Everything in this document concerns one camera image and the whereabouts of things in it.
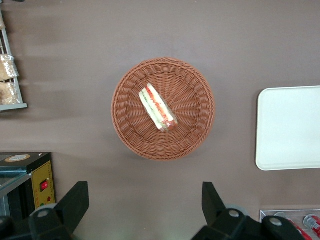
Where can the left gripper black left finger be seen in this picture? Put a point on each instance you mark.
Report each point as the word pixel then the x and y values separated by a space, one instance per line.
pixel 67 207

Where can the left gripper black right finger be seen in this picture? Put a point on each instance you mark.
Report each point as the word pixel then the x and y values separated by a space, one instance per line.
pixel 216 207

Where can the triangle sandwich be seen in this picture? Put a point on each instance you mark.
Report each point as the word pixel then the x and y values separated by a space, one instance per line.
pixel 157 107

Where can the round brown wicker basket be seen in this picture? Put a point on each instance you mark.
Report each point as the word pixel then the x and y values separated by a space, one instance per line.
pixel 185 140

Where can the beige plastic serving tray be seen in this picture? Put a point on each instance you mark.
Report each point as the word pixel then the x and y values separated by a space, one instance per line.
pixel 290 127

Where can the black food warmer machine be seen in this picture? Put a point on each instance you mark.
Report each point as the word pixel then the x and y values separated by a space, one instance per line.
pixel 42 175

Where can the clear acrylic bottle rack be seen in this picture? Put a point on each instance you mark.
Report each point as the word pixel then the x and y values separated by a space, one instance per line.
pixel 267 216

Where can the red cola bottle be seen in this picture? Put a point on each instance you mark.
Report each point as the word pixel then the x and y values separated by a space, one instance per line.
pixel 296 227
pixel 312 222

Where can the clear bag of crackers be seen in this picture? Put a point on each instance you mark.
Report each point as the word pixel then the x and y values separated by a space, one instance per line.
pixel 7 67
pixel 8 92

